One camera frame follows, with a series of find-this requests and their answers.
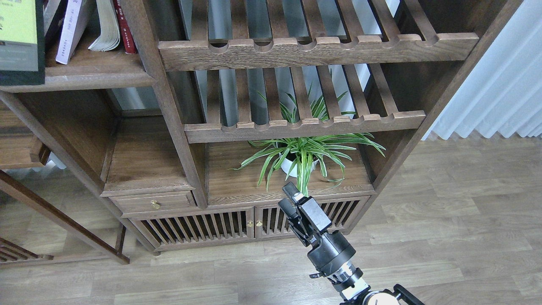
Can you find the green spider plant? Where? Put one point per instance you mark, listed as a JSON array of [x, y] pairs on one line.
[[332, 147]]

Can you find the white plant pot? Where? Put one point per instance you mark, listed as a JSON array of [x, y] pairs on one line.
[[293, 164]]

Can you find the white sheer curtain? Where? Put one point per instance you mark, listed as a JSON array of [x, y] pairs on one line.
[[503, 94]]

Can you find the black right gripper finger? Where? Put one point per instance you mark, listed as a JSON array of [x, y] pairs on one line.
[[292, 192], [288, 208]]

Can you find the cream-paged upright book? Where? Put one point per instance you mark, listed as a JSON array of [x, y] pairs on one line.
[[109, 37]]

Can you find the dark wooden bookshelf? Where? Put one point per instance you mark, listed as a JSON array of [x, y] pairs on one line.
[[171, 122]]

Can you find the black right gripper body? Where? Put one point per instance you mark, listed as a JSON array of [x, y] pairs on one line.
[[331, 252]]

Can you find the pale pink white book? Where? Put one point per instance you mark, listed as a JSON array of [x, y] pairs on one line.
[[76, 19]]

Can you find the wooden side furniture frame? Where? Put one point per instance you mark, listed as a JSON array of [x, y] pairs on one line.
[[20, 148]]

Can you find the yellow and black book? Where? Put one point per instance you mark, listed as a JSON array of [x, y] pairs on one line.
[[21, 43]]

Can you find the maroon book with white characters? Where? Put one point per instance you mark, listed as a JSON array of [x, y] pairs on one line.
[[53, 17]]

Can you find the red upright book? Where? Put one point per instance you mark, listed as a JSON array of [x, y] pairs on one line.
[[125, 34]]

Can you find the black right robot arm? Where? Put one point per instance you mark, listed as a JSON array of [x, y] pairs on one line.
[[355, 291]]

